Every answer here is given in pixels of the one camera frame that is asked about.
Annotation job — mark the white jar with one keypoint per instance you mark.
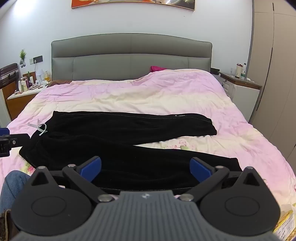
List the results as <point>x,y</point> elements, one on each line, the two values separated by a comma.
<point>238,70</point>

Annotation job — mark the yellow printed packet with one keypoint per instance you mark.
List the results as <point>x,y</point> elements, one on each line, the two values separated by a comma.
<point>285,224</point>

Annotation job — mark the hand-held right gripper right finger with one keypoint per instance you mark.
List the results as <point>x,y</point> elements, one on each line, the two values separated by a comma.
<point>200,169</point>

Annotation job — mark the black pants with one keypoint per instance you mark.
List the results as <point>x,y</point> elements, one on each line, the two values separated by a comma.
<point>115,139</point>

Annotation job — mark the brown pillow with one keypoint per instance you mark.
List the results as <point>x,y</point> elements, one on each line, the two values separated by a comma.
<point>59,82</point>

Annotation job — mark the wooden nightstand with cosmetics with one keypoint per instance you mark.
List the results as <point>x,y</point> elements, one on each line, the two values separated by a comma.
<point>20,102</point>

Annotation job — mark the brown patterned bag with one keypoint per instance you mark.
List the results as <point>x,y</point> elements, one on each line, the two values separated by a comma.
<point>7,224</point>

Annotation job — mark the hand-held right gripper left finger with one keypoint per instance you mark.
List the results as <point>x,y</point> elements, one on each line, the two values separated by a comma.
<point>91,168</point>

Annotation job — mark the white table lamp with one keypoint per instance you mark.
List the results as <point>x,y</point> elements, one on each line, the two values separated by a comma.
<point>39,75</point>

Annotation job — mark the small potted plant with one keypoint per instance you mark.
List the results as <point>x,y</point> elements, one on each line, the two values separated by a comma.
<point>22,56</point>

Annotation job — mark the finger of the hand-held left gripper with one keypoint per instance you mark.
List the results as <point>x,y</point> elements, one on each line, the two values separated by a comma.
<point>19,139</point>
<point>4,131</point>

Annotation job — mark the pink floral blanket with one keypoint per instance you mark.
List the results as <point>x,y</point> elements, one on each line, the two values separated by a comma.
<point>143,97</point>

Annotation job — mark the framed wall picture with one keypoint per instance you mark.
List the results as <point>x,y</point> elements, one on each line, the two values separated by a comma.
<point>129,2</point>

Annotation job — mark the black wall socket panel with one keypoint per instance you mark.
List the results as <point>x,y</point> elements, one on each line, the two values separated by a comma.
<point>36,59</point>

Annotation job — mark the dark suitcase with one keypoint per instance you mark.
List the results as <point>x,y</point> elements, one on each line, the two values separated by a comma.
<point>8,74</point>

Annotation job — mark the cluster of cosmetic bottles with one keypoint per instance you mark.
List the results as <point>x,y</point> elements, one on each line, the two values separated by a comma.
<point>26,83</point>

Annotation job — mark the beige wardrobe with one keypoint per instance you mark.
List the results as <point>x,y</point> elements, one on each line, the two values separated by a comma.
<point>275,69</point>

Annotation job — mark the yellow bottle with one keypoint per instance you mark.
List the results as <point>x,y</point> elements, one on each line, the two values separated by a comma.
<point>47,77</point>

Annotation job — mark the green label plastic bottle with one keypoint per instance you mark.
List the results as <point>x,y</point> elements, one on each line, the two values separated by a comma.
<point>243,71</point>

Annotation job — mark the magenta cloth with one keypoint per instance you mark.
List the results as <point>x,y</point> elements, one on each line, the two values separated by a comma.
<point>157,68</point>

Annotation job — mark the white nightstand with brown top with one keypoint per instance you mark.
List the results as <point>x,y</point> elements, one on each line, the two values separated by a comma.
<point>245,97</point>

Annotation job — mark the clear drinking glass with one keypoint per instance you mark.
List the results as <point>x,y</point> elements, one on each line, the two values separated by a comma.
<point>232,72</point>

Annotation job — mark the person's leg in jeans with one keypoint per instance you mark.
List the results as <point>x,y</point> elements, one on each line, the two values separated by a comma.
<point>12,187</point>

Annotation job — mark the grey padded headboard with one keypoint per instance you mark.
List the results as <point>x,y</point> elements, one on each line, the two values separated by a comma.
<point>129,55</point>

